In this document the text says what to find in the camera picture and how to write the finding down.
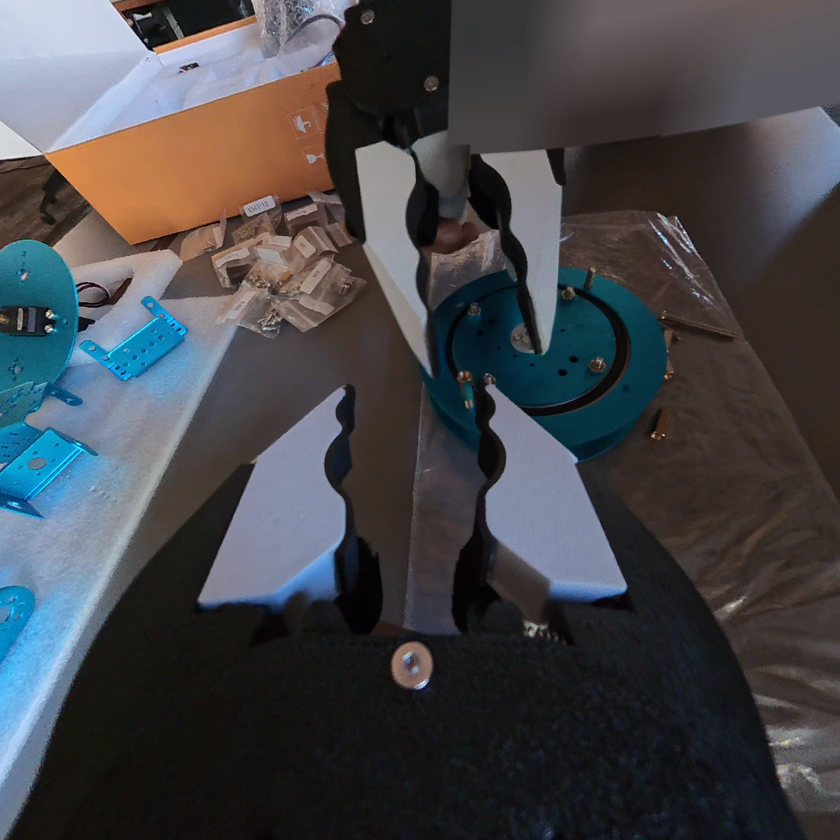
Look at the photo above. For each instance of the blue metal box bracket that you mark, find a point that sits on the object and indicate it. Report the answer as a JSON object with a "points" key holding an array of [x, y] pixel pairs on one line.
{"points": [[39, 466]]}

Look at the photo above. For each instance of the blue metal U bracket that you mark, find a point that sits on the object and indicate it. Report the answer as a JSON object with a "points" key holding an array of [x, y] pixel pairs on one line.
{"points": [[141, 348]]}

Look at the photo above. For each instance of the blue turntable bearing assembly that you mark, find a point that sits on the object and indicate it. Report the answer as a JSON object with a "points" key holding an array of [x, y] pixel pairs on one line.
{"points": [[558, 380]]}

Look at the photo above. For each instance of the person's right hand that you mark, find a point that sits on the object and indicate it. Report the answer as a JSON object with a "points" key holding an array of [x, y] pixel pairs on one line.
{"points": [[456, 234]]}

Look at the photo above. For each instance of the orange cardboard box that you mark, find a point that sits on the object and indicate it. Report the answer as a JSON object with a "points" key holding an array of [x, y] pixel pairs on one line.
{"points": [[197, 157]]}

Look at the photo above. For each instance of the teal round metal disc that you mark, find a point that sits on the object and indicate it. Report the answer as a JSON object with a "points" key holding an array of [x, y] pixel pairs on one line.
{"points": [[33, 275]]}

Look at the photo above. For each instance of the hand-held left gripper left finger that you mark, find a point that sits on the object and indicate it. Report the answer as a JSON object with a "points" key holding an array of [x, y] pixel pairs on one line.
{"points": [[275, 525]]}

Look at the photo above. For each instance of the grey desk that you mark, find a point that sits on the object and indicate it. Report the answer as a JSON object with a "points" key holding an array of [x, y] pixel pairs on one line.
{"points": [[328, 367]]}

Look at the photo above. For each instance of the clear plastic bag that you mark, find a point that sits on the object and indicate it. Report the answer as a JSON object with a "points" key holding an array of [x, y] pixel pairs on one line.
{"points": [[722, 492]]}

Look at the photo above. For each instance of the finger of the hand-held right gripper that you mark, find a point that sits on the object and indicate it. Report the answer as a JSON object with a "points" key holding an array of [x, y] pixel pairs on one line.
{"points": [[538, 229], [387, 229]]}

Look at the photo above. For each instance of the white foam tray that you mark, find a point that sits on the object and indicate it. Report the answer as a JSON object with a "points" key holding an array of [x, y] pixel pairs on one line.
{"points": [[131, 426]]}

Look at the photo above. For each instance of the blue perforated metal plate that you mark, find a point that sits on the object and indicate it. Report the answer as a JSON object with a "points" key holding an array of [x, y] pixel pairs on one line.
{"points": [[13, 617]]}

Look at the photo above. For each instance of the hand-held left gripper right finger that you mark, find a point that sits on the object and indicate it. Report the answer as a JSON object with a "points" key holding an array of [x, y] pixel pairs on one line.
{"points": [[558, 525]]}

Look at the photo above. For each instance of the bubble wrapped black part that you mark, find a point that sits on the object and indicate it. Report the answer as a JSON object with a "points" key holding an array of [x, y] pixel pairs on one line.
{"points": [[282, 16]]}

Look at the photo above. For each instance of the pile of small hardware bags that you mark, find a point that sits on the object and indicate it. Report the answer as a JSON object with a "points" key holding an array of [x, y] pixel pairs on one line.
{"points": [[289, 275]]}

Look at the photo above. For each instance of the black servo motor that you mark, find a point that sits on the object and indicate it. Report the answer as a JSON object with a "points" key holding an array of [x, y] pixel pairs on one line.
{"points": [[26, 321]]}

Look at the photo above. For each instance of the white foam block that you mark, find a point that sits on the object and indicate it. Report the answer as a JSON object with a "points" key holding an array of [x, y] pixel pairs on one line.
{"points": [[157, 269]]}

